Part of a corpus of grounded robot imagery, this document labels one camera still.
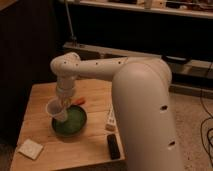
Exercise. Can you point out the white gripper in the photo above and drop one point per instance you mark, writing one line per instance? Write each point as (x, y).
(65, 89)

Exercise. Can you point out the translucent white cup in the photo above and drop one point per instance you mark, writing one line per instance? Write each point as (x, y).
(56, 111)

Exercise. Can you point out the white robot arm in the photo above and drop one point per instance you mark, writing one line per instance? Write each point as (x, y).
(140, 99)

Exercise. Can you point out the green ceramic bowl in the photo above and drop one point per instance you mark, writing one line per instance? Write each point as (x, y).
(75, 122)

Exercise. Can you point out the orange small object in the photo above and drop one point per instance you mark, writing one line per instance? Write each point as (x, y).
(79, 101)

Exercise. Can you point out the metal lamp pole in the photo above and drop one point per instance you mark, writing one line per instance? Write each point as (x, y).
(73, 38)

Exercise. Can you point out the white tube with label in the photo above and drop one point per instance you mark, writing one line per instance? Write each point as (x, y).
(111, 121)

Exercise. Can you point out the wooden table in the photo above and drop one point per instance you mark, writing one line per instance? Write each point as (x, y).
(87, 151)

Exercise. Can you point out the white square coaster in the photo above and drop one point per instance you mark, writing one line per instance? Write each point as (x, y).
(30, 149)

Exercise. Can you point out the black rectangular remote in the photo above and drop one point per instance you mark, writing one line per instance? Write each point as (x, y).
(113, 147)

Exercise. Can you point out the black device on bench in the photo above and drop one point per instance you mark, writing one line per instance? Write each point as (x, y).
(176, 60)

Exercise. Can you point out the low wooden tv bench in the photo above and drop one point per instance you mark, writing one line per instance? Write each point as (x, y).
(192, 68)

